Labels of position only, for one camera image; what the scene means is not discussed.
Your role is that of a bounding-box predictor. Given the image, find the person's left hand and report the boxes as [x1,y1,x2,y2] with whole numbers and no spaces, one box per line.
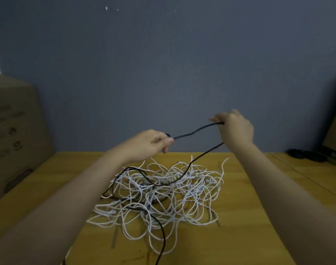
[115,130,175,165]

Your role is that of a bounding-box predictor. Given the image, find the plain brown cardboard box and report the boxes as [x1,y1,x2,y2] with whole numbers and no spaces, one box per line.
[0,73,55,205]

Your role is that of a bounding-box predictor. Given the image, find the person's right hand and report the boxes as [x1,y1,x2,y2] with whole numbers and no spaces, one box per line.
[209,109,255,153]

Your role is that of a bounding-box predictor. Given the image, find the person's left forearm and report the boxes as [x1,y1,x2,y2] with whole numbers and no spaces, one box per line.
[0,146,130,265]

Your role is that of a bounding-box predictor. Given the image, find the tangle of white cables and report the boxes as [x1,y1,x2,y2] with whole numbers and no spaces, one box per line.
[85,156,229,256]

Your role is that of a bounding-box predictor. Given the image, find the person's right forearm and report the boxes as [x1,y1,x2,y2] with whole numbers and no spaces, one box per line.
[234,143,336,265]

